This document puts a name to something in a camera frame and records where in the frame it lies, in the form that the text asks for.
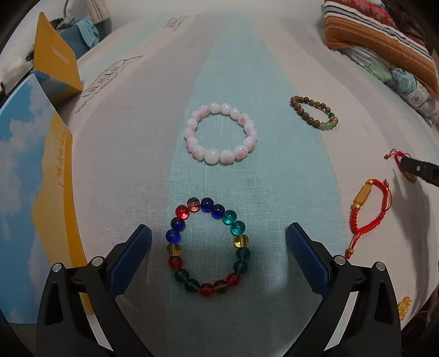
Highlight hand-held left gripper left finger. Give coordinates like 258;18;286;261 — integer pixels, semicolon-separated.
36;224;153;357

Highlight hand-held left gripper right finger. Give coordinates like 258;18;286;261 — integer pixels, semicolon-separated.
285;222;402;357

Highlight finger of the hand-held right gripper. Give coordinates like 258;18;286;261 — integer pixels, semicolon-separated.
399;156;439;188

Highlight red cord bracelet coin charm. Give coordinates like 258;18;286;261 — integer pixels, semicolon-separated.
384;149;417;182

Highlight multicolour glass bead bracelet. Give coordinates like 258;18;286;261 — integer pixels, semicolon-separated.
165;197;252;298

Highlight red cord bracelet gold bead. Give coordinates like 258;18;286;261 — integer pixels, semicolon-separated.
345;178;392;260

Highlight yellow bead bracelet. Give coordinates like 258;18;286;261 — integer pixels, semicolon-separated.
398;296;412;322

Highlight pink white bead bracelet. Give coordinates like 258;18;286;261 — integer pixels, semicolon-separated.
184;102;258;166

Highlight wooden bead bracelet green beads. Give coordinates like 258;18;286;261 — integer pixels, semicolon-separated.
290;95;339;132

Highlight sky print cardboard box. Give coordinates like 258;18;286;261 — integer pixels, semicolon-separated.
0;12;93;325

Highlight floral blanket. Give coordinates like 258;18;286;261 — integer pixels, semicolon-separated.
343;44;439;128

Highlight striped orange pillow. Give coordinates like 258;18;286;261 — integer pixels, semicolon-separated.
324;0;439;90

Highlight dark cloth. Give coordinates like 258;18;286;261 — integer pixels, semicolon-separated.
381;0;439;54

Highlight blue suitcase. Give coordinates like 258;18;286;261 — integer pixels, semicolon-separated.
58;21;112;59

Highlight teal cloth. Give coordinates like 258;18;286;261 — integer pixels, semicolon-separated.
77;17;101;48

